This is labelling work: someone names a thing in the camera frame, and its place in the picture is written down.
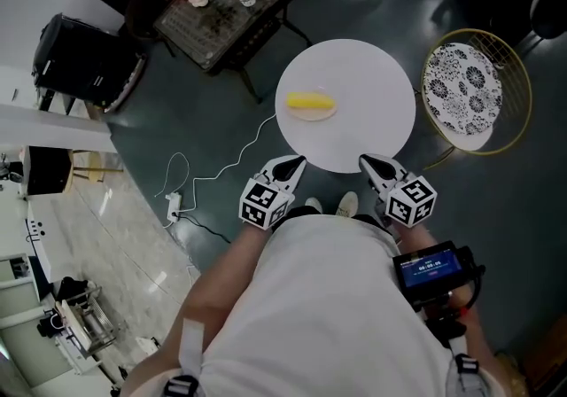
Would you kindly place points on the person's left forearm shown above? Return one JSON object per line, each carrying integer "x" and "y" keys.
{"x": 212, "y": 289}

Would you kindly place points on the glass-top coffee table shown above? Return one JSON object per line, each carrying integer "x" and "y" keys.
{"x": 221, "y": 27}

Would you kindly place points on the person's right white shoe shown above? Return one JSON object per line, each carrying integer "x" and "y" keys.
{"x": 347, "y": 204}

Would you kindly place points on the person's right forearm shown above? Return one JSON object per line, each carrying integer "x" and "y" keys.
{"x": 416, "y": 235}

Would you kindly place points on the small white plate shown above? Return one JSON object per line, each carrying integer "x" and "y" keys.
{"x": 314, "y": 115}

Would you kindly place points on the white cabinet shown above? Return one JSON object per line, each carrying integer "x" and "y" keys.
{"x": 42, "y": 244}

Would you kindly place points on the wooden stool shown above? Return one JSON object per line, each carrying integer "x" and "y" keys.
{"x": 95, "y": 165}

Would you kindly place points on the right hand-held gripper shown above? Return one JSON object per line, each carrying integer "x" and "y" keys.
{"x": 412, "y": 202}

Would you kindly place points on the black phone with lit screen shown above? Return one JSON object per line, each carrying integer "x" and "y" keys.
{"x": 427, "y": 269}

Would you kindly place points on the white power strip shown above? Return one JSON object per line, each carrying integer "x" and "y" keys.
{"x": 173, "y": 207}

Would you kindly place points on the yellow corn cob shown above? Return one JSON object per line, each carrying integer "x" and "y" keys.
{"x": 310, "y": 101}

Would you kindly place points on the black box speaker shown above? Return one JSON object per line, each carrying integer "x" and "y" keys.
{"x": 46, "y": 169}

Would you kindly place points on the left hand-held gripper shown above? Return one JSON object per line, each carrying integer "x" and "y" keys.
{"x": 265, "y": 204}

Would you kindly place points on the floral round seat cushion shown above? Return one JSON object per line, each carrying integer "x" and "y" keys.
{"x": 463, "y": 94}

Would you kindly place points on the black wicker chair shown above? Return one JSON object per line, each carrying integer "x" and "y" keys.
{"x": 142, "y": 10}

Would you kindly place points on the person's left white shoe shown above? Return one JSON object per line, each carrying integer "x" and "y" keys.
{"x": 314, "y": 204}

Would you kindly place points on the round white table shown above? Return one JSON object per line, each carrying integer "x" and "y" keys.
{"x": 363, "y": 120}

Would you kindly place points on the person's white shoe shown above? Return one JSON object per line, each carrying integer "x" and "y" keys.
{"x": 314, "y": 204}
{"x": 347, "y": 204}

